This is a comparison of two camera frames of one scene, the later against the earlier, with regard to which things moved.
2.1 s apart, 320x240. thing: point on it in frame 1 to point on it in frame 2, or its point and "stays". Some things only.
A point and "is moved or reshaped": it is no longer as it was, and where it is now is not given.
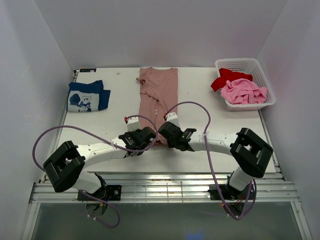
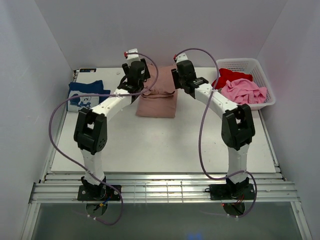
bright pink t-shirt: (243, 91) stays
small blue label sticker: (85, 70) stays
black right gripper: (170, 144) to (175, 76)
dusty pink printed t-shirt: (158, 95) is moved or reshaped
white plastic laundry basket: (251, 66) stays
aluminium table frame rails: (173, 187) stays
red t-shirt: (225, 75) stays
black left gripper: (131, 133) to (126, 69)
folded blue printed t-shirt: (87, 97) stays
